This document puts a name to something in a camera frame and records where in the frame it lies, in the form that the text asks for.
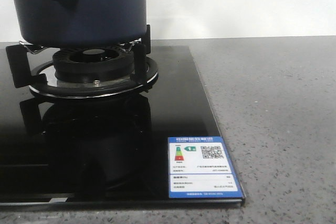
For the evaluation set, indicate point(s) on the right burner with pot support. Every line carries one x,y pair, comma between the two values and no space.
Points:
86,73

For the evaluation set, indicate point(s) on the black glass gas stove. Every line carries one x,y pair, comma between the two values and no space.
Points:
103,153

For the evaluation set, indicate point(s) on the blue energy label sticker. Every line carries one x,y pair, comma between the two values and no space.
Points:
199,167

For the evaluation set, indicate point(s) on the dark blue cooking pot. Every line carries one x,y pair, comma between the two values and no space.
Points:
80,23

